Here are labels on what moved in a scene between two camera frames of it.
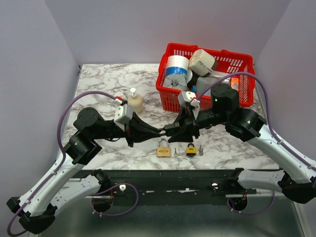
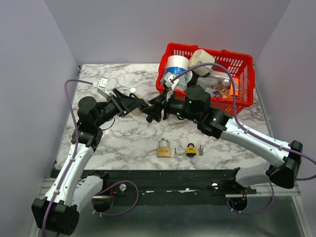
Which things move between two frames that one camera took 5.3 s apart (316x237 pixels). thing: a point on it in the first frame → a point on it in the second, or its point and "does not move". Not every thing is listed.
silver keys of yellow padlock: x=201 y=151 does not move
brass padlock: x=163 y=149 does not move
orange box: x=234 y=83 does not move
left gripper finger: x=145 y=136 → x=131 y=107
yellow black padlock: x=191 y=150 does not move
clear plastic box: x=203 y=83 does not move
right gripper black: x=183 y=134 → x=160 y=103
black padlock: x=162 y=132 → x=145 y=108
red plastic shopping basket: x=241 y=65 does not move
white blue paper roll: x=177 y=64 does not move
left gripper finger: x=143 y=127 → x=134 y=99
